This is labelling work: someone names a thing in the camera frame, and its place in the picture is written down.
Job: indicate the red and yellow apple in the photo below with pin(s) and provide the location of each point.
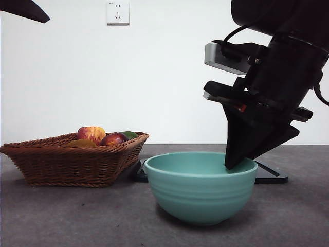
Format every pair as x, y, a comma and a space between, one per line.
90, 133

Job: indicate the brown wicker basket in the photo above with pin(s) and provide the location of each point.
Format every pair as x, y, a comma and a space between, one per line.
64, 164

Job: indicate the dark red apple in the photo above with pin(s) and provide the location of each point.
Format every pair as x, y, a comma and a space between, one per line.
114, 140

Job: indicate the black rectangular tray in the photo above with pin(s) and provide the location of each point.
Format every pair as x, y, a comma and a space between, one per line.
270, 177

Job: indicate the green fruit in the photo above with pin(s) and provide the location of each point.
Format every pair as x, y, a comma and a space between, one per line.
131, 135

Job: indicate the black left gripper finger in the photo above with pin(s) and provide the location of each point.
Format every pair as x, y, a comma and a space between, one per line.
23, 9

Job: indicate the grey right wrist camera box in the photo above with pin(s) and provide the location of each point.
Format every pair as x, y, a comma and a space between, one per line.
213, 55

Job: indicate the white wall power socket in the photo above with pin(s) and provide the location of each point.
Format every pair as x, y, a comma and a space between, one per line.
118, 18

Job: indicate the brown kiwi fruit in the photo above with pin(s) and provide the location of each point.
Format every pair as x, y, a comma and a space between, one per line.
82, 143

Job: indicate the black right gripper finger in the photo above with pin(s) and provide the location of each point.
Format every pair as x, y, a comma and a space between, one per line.
244, 133
280, 139

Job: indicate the teal ribbed bowl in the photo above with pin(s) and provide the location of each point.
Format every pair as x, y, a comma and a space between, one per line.
203, 200

